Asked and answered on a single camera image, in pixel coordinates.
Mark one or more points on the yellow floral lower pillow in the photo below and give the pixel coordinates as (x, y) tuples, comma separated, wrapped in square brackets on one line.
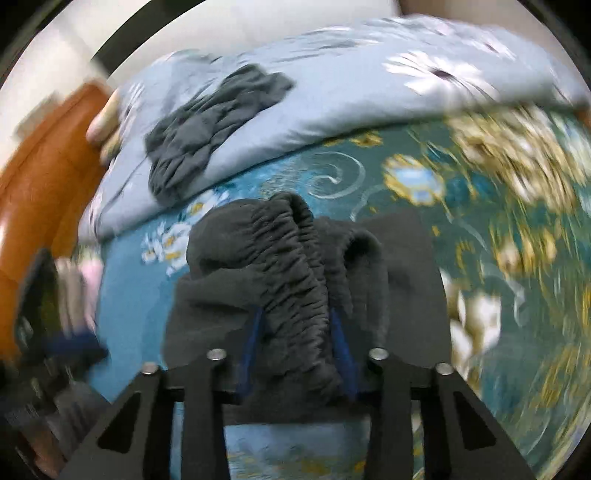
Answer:
[(109, 150)]

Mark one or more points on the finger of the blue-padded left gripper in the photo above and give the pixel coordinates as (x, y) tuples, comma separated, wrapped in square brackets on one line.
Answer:
[(37, 328)]

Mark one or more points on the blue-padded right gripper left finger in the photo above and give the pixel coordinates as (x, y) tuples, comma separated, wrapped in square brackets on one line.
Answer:
[(133, 438)]

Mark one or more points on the white black sliding wardrobe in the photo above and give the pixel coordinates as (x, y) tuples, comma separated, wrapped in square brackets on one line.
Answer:
[(218, 28)]

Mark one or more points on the light blue floral duvet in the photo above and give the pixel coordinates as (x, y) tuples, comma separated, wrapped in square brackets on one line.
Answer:
[(346, 78)]

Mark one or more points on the dark grey sweatpants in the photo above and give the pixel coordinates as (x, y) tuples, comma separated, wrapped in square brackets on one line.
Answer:
[(275, 256)]

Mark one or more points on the grey crumpled shirt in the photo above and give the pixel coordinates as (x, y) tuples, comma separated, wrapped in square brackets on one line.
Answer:
[(180, 145)]

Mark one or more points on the beige folded garment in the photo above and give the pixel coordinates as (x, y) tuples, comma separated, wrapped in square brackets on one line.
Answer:
[(71, 303)]

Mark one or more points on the orange wooden headboard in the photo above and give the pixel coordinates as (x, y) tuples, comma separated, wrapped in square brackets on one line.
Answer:
[(45, 188)]

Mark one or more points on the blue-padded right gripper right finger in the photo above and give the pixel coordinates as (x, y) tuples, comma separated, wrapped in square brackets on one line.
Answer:
[(461, 437)]

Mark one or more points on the pink folded garment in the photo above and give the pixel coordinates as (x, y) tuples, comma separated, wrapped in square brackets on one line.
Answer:
[(91, 270)]

